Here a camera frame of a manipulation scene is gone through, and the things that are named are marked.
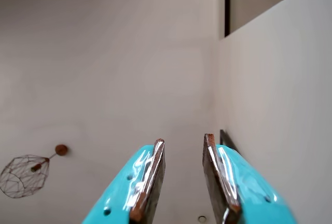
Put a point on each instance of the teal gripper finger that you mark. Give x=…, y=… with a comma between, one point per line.
x=246, y=190
x=122, y=195

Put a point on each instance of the round recessed ceiling spotlight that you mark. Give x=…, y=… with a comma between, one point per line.
x=202, y=218

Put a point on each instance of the dark window frame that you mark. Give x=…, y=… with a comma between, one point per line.
x=227, y=3

